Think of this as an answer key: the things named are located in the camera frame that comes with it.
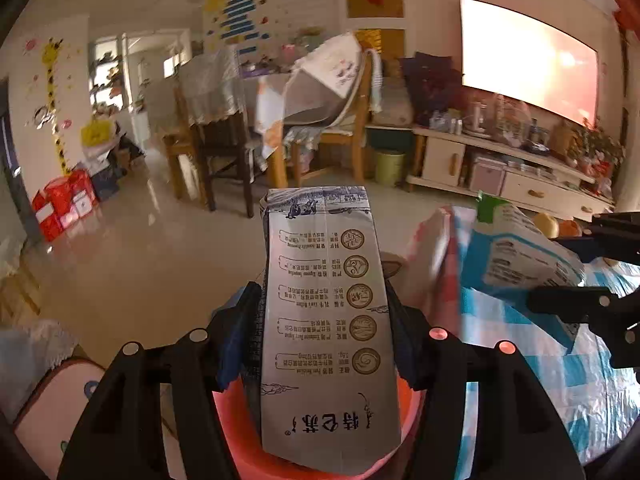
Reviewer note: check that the white TV cabinet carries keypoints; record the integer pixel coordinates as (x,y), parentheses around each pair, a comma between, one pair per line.
(536,183)

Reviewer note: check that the blue checkered tablecloth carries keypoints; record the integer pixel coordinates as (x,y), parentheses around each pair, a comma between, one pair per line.
(597,404)

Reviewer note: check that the electric kettle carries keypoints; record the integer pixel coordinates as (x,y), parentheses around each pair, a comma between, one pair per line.
(475,122)

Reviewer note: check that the red apple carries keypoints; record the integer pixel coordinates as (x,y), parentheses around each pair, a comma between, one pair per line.
(569,228)

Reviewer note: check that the yellow pear left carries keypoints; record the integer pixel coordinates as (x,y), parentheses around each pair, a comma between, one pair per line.
(547,225)

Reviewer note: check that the green trash can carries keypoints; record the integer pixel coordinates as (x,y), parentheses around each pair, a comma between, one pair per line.
(389,166)

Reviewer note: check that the grey white milk carton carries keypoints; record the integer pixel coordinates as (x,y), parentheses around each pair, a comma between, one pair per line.
(326,314)

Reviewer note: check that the red gift boxes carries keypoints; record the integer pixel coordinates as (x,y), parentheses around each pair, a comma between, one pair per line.
(63,202)

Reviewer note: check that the pink storage box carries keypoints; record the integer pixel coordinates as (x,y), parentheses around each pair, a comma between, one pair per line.
(487,175)

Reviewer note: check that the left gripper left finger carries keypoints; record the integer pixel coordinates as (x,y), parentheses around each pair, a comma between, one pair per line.
(119,434)

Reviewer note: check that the dark wooden chair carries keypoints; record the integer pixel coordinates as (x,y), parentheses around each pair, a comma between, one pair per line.
(213,130)

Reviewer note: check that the wooden chair with cloth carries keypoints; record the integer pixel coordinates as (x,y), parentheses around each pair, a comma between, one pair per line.
(326,98)

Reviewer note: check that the white blue carton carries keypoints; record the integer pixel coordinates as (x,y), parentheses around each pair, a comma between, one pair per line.
(508,256)

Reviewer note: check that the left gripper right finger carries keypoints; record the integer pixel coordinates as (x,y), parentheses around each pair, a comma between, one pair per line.
(518,433)

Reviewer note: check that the television screen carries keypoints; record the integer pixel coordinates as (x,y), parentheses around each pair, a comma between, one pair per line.
(512,54)

